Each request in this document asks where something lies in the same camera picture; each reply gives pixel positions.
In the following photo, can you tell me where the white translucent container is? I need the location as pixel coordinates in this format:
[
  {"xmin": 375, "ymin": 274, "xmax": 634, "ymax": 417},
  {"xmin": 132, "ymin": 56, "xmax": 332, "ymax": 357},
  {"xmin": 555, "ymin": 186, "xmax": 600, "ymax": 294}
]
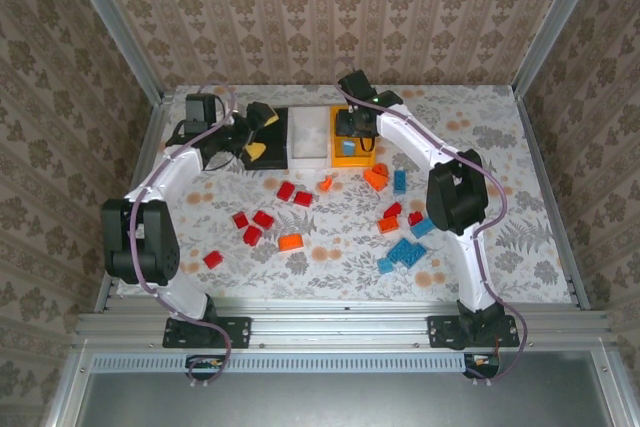
[{"xmin": 288, "ymin": 105, "xmax": 334, "ymax": 169}]

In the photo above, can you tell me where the aluminium corner post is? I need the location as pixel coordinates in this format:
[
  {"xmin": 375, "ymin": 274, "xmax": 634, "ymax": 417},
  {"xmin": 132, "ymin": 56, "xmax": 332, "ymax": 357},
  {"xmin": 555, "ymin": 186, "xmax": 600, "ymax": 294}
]
[
  {"xmin": 514, "ymin": 0, "xmax": 609, "ymax": 98},
  {"xmin": 59, "ymin": 0, "xmax": 166, "ymax": 103}
]

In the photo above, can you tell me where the aluminium frame rail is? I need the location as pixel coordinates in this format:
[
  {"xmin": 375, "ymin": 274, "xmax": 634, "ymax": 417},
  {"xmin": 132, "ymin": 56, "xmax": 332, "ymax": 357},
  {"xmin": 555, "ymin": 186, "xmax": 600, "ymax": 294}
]
[{"xmin": 74, "ymin": 299, "xmax": 609, "ymax": 348}]

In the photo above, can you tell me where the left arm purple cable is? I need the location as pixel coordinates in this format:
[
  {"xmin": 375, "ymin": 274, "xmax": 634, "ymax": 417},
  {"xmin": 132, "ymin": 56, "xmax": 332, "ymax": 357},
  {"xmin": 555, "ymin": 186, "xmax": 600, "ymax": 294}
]
[{"xmin": 122, "ymin": 81, "xmax": 239, "ymax": 388}]

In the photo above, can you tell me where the orange container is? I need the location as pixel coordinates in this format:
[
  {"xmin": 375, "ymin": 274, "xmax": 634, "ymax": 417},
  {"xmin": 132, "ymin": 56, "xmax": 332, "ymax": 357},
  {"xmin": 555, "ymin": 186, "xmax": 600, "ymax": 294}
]
[{"xmin": 329, "ymin": 104, "xmax": 377, "ymax": 169}]

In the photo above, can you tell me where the grey slotted cable duct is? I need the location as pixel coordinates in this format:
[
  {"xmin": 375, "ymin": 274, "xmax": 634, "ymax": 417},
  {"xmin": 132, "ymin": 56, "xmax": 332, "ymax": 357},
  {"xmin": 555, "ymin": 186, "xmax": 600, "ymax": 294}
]
[{"xmin": 92, "ymin": 354, "xmax": 466, "ymax": 373}]

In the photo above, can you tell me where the grey metal sheet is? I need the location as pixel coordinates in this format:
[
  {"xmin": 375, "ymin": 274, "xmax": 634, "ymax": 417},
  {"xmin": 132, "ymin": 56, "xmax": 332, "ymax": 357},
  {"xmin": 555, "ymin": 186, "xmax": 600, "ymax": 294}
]
[{"xmin": 74, "ymin": 351, "xmax": 616, "ymax": 427}]

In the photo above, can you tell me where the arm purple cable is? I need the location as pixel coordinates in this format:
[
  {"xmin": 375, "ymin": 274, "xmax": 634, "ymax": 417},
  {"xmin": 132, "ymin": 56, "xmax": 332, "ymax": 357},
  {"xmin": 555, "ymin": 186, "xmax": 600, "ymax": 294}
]
[
  {"xmin": 332, "ymin": 57, "xmax": 531, "ymax": 388},
  {"xmin": 122, "ymin": 81, "xmax": 239, "ymax": 388}
]

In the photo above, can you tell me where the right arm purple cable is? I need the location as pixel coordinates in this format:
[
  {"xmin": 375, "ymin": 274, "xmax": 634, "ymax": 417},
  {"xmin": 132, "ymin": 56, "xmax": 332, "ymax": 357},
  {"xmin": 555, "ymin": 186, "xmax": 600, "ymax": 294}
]
[{"xmin": 332, "ymin": 57, "xmax": 531, "ymax": 388}]

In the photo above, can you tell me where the black container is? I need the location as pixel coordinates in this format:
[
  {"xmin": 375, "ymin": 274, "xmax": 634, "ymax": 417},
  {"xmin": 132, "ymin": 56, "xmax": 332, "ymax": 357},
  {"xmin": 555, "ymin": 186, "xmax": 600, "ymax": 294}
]
[{"xmin": 243, "ymin": 106, "xmax": 291, "ymax": 171}]

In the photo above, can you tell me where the thin black cable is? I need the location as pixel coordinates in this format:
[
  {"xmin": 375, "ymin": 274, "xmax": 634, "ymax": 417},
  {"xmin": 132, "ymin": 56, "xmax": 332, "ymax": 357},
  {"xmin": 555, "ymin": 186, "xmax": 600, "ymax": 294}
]
[
  {"xmin": 357, "ymin": 126, "xmax": 379, "ymax": 153},
  {"xmin": 202, "ymin": 146, "xmax": 241, "ymax": 173}
]

